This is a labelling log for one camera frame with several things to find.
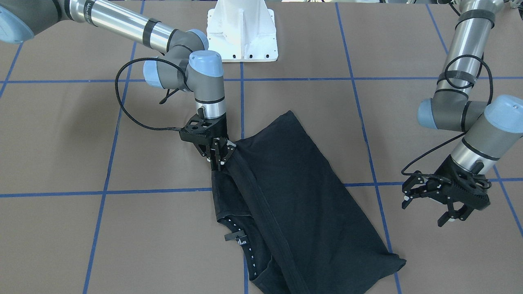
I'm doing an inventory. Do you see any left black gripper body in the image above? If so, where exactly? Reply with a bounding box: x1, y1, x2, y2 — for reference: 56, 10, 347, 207
437, 156, 481, 205

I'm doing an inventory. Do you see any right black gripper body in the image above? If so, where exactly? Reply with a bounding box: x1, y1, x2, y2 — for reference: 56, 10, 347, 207
202, 116, 229, 152

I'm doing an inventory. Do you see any black printed t-shirt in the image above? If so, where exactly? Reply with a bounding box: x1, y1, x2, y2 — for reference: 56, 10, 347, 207
211, 111, 406, 294

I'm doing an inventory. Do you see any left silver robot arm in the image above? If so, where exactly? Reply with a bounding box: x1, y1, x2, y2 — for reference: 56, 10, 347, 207
401, 0, 522, 227

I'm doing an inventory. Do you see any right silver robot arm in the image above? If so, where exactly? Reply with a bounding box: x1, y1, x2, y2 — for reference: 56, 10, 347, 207
0, 0, 237, 171

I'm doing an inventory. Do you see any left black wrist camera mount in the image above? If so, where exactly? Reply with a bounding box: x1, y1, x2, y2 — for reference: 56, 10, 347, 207
426, 171, 491, 210

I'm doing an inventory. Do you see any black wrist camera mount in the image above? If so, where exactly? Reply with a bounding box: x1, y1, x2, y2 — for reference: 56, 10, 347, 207
179, 115, 215, 158
426, 171, 491, 210

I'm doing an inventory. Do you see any black braided cable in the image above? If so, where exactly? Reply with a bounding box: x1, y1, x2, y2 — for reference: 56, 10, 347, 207
115, 57, 192, 132
400, 54, 494, 177

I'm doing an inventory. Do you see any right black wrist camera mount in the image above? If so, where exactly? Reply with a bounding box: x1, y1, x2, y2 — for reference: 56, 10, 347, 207
179, 115, 215, 158

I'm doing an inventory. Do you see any white pedestal base plate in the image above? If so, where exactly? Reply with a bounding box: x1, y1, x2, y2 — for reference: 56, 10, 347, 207
207, 0, 279, 62

